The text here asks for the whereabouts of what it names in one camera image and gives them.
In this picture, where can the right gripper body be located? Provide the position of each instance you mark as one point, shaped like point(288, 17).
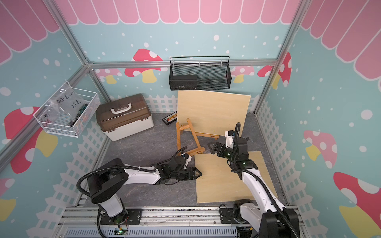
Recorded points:
point(230, 157)

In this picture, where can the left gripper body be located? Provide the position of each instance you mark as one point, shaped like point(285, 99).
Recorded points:
point(184, 174)

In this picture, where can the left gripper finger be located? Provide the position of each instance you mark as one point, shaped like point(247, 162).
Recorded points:
point(195, 174)
point(195, 170)

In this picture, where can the wooden easel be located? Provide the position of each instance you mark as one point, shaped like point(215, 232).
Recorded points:
point(208, 135)
point(186, 136)

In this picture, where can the plywood board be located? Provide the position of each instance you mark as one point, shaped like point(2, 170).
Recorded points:
point(218, 183)
point(212, 112)

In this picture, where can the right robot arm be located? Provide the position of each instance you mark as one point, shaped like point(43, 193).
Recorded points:
point(267, 216)

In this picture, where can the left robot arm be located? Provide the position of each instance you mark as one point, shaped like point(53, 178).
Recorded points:
point(102, 184)

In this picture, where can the black bit set case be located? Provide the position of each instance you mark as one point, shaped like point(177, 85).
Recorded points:
point(170, 118)

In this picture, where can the black box in basket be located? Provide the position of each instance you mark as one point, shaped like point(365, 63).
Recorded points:
point(183, 82)

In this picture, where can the brown lid tool box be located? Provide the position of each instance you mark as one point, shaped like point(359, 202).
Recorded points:
point(124, 117)

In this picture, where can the clear plastic bag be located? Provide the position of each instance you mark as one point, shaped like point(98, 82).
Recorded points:
point(64, 103)

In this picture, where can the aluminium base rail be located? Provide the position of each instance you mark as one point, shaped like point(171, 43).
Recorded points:
point(155, 222)

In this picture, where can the black mesh wall basket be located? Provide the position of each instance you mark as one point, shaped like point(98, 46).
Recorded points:
point(213, 72)

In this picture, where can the white wire wall basket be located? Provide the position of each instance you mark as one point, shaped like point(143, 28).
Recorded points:
point(61, 128)

